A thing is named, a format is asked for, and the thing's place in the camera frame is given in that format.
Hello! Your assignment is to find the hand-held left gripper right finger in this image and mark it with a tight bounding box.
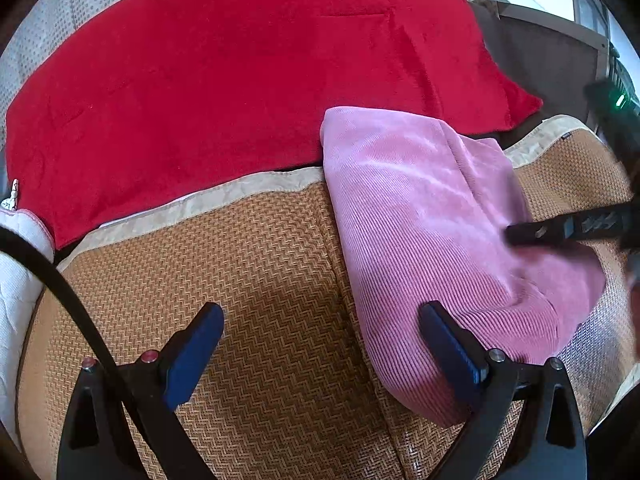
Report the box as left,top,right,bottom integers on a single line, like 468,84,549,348
419,301,588,480

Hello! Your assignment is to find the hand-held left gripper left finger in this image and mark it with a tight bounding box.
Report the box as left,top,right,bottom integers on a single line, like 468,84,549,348
56,302,226,480

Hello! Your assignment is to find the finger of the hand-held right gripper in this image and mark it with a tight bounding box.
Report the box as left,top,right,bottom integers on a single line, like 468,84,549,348
506,209,628,249

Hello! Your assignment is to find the pink corduroy garment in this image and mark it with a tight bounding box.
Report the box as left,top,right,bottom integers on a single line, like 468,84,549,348
320,106,607,428

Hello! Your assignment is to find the dark brown cushion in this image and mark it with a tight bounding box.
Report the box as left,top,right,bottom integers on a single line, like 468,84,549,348
469,0,610,137

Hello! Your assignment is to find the woven rattan mat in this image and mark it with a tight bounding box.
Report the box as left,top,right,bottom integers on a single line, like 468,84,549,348
15,115,636,480

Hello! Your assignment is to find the white quilted blanket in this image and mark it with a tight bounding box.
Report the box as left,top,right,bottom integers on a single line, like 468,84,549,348
0,209,55,453

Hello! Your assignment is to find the small white patterned tag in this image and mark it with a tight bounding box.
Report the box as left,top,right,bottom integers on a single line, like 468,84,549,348
2,178,22,211

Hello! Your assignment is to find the red fleece blanket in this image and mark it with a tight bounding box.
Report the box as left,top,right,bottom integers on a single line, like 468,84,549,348
4,0,544,251

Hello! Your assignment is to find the black cable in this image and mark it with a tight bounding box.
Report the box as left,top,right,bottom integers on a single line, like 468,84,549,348
0,226,151,423

